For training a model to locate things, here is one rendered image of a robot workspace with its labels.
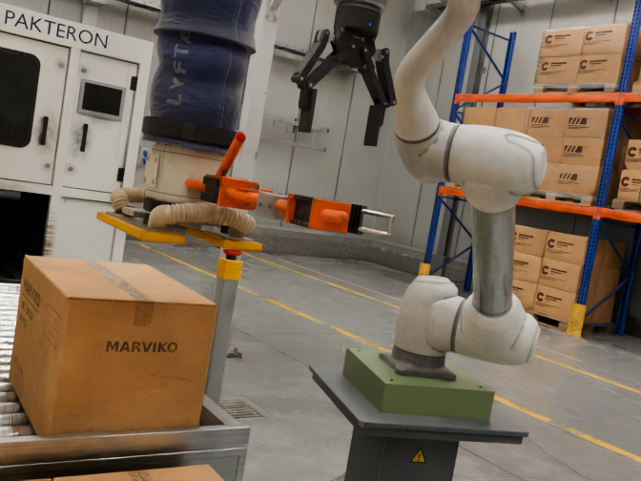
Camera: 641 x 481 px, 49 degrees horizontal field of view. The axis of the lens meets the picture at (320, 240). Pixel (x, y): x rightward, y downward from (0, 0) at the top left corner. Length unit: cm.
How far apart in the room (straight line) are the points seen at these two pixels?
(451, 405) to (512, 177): 73
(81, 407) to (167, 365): 24
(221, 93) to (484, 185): 62
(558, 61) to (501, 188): 852
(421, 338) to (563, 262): 757
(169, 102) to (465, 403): 111
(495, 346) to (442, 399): 20
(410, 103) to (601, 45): 833
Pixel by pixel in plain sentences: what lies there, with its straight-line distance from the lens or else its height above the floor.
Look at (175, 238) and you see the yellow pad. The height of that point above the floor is 115.
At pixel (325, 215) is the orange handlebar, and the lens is 112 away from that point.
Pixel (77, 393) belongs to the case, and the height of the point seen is 70.
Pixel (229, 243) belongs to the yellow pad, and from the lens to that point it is 159.
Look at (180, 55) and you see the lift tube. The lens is 163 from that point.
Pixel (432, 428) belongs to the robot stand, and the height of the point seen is 74.
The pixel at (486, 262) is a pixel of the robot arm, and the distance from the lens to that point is 175.
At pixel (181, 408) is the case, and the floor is 66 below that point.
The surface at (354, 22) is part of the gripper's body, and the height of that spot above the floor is 158.
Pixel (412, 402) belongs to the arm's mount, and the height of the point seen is 78.
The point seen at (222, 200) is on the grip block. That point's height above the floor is 125.
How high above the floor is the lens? 131
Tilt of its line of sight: 4 degrees down
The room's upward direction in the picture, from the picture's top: 9 degrees clockwise
